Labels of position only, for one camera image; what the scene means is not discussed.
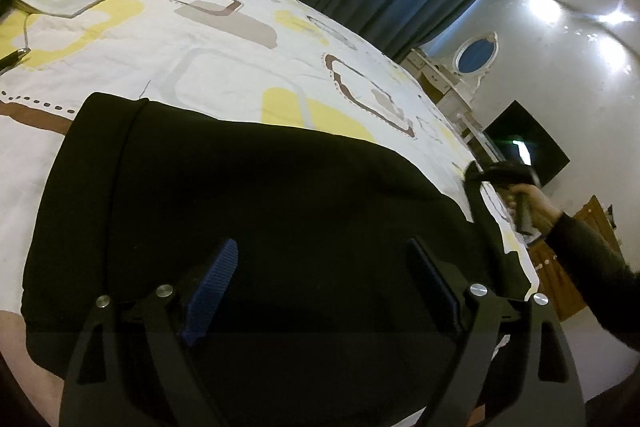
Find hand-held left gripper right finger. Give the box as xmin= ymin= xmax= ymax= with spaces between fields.
xmin=406 ymin=238 xmax=587 ymax=427

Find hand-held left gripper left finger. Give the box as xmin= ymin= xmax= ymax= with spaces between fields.
xmin=59 ymin=239 xmax=239 ymax=427

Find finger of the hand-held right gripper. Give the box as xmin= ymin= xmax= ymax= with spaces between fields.
xmin=464 ymin=161 xmax=487 ymax=188

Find black pants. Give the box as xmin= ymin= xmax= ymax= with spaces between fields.
xmin=22 ymin=92 xmax=533 ymax=427

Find person's right forearm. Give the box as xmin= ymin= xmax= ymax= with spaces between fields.
xmin=542 ymin=212 xmax=640 ymax=370

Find person's right hand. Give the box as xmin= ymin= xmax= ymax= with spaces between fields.
xmin=506 ymin=183 xmax=565 ymax=239

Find black television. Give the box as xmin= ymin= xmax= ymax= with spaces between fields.
xmin=484 ymin=100 xmax=571 ymax=186

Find wooden cabinet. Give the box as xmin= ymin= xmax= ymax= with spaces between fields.
xmin=525 ymin=194 xmax=632 ymax=323

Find white vanity dresser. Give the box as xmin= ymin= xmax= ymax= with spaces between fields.
xmin=400 ymin=48 xmax=493 ymax=158

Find oval vanity mirror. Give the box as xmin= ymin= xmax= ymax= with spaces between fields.
xmin=453 ymin=32 xmax=499 ymax=80

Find patterned white bed sheet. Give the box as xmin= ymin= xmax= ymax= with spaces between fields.
xmin=0 ymin=0 xmax=541 ymax=388

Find black pen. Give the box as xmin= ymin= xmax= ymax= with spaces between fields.
xmin=0 ymin=49 xmax=32 ymax=74

